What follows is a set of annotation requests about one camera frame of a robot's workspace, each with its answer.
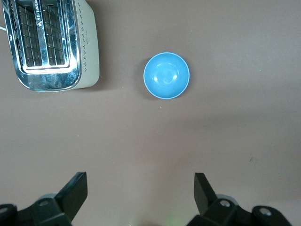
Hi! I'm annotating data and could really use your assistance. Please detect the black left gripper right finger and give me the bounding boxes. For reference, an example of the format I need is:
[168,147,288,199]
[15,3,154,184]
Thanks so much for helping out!
[188,173,292,226]

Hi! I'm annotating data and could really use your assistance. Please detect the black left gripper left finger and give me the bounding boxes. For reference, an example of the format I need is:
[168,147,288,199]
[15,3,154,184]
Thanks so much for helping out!
[0,171,88,226]

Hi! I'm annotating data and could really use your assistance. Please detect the blue bowl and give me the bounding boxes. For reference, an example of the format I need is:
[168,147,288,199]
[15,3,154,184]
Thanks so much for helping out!
[143,52,190,100]

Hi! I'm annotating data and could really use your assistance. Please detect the cream and chrome toaster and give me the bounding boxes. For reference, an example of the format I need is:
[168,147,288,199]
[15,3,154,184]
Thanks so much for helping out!
[1,0,100,92]

